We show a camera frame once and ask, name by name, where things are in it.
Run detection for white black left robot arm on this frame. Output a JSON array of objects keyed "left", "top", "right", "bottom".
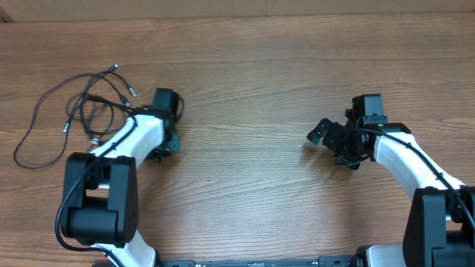
[{"left": 55, "top": 111, "right": 180, "bottom": 266}]

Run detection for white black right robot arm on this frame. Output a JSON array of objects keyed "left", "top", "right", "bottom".
[{"left": 307, "top": 115, "right": 474, "bottom": 266}]

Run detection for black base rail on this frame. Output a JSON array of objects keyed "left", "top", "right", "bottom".
[{"left": 157, "top": 255, "right": 364, "bottom": 267}]

